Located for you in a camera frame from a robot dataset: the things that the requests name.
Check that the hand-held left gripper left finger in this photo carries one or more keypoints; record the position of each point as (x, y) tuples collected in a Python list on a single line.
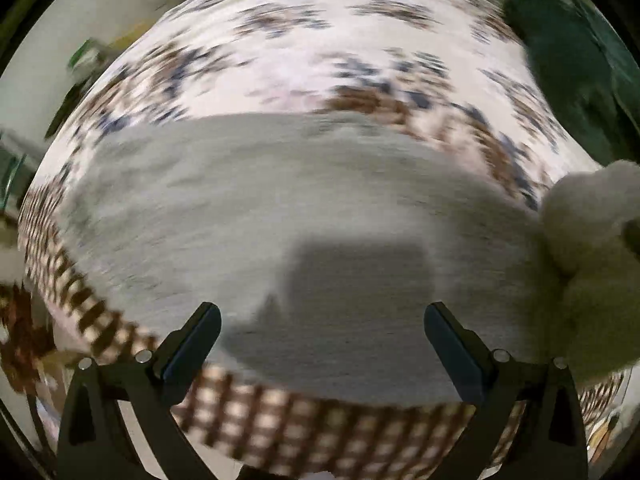
[(186, 355)]

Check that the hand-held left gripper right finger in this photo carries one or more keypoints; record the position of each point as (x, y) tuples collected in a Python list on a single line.
[(457, 355)]

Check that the white plush toy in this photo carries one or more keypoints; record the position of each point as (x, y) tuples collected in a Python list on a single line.
[(590, 265)]

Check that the dark green cloth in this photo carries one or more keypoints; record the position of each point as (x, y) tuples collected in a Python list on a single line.
[(575, 65)]

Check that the floral patterned bed sheet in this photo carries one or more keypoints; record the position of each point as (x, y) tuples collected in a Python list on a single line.
[(310, 60)]

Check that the grey towel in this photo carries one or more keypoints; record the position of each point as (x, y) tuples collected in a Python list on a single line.
[(280, 240)]

